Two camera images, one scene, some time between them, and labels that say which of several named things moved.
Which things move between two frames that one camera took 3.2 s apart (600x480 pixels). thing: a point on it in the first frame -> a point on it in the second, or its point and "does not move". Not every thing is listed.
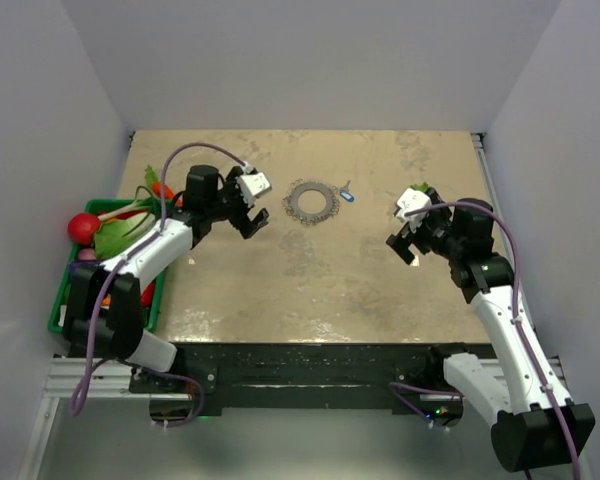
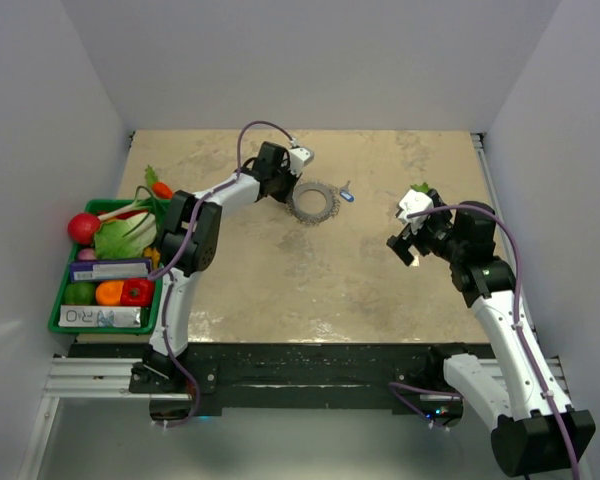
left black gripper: (232, 189) -> (292, 181)
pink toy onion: (87, 254) does not move
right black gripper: (442, 214) does not move
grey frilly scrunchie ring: (291, 202) does not move
